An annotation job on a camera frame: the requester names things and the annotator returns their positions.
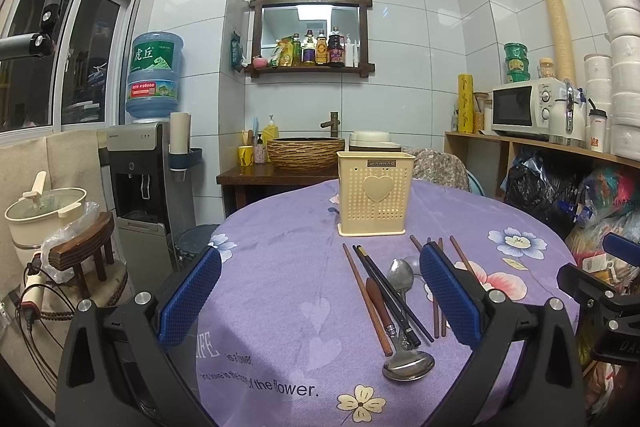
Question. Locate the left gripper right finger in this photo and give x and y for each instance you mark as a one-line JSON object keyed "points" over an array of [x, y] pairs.
{"points": [[523, 369]]}

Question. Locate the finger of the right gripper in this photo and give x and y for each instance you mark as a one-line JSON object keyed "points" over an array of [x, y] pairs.
{"points": [[621, 248], [614, 318]]}

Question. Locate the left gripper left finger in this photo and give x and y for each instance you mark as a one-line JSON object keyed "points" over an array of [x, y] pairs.
{"points": [[115, 368]]}

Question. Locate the steel spoon wooden handle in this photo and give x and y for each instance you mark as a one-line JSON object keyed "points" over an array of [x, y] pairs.
{"points": [[405, 364]]}

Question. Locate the small steel spoon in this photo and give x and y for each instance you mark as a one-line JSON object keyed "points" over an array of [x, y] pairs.
{"points": [[400, 276]]}

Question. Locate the black chopstick gold band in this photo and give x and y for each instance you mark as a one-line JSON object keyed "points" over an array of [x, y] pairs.
{"points": [[406, 318]]}

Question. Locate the black plastic bag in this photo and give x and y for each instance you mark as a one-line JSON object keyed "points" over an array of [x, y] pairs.
{"points": [[545, 186]]}

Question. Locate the small dark wooden stool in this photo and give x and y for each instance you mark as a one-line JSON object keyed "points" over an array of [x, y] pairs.
{"points": [[94, 243]]}

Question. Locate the white tumbler black lid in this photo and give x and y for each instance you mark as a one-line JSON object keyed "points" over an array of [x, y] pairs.
{"points": [[598, 119]]}

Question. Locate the white electric kettle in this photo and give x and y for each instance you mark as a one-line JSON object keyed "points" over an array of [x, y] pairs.
{"points": [[567, 124]]}

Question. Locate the wooden side shelf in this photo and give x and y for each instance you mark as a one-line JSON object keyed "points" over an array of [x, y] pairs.
{"points": [[489, 157]]}

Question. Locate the white microwave oven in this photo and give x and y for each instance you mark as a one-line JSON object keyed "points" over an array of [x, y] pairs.
{"points": [[523, 108]]}

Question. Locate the grey water dispenser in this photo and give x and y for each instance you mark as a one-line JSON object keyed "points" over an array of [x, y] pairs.
{"points": [[153, 204]]}

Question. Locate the cream cooking pot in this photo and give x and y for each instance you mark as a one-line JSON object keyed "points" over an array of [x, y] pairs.
{"points": [[40, 212]]}

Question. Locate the tall paper cup stack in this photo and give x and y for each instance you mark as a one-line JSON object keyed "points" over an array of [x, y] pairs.
{"points": [[562, 41]]}

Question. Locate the purple floral tablecloth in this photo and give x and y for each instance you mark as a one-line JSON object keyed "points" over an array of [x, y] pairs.
{"points": [[307, 327]]}

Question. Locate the floral cushioned chair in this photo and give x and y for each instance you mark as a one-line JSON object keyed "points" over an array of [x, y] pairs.
{"points": [[443, 169]]}

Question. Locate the green instant noodle bowls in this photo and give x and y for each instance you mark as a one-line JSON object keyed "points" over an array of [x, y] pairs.
{"points": [[517, 62]]}

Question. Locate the dark wooden sink counter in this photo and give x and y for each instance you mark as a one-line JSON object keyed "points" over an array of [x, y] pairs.
{"points": [[241, 186]]}

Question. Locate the yellow wrapped roll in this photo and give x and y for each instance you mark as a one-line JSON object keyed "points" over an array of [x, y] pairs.
{"points": [[465, 104]]}

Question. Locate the cream heart utensil holder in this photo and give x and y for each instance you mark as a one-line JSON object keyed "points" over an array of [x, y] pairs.
{"points": [[374, 192]]}

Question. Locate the yellow mug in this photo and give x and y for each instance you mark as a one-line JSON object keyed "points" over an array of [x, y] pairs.
{"points": [[246, 155]]}

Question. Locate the white paper cup tube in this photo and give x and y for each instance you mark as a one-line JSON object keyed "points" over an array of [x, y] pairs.
{"points": [[179, 133]]}

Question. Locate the stacked white bowls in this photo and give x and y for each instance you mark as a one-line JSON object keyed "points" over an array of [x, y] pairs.
{"points": [[372, 141]]}

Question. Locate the woven basin sink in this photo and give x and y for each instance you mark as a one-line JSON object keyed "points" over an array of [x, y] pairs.
{"points": [[304, 154]]}

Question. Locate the blue water jug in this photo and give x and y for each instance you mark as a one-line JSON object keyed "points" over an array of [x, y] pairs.
{"points": [[154, 73]]}

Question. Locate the wooden faucet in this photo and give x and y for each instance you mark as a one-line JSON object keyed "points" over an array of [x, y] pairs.
{"points": [[332, 124]]}

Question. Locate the wooden framed wall shelf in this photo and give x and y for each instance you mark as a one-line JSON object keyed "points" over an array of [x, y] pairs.
{"points": [[292, 36]]}

